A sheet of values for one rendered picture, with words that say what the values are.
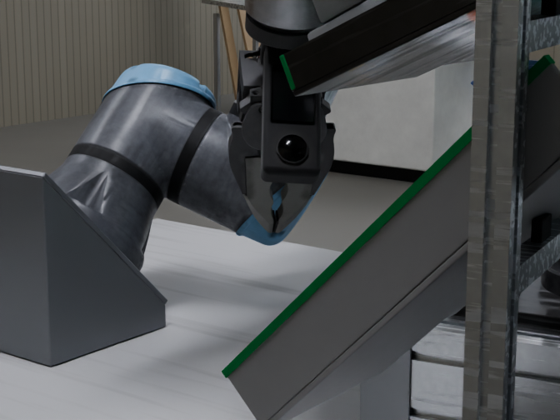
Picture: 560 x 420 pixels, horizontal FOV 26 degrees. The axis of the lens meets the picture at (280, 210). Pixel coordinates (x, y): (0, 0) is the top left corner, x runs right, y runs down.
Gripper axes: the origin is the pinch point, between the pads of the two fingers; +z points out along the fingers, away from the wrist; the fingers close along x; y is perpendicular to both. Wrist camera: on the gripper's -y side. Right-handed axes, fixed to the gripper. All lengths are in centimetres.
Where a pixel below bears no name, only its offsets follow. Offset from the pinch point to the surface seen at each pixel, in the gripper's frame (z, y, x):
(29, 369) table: 19.7, 2.0, 22.9
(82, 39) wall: 392, 744, 61
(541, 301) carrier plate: 0.6, -9.8, -22.2
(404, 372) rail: 4.4, -14.5, -10.0
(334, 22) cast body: -34.8, -27.0, 1.3
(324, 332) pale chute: -20.6, -36.6, 1.6
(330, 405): 13.5, -9.3, -5.2
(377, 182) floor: 317, 453, -116
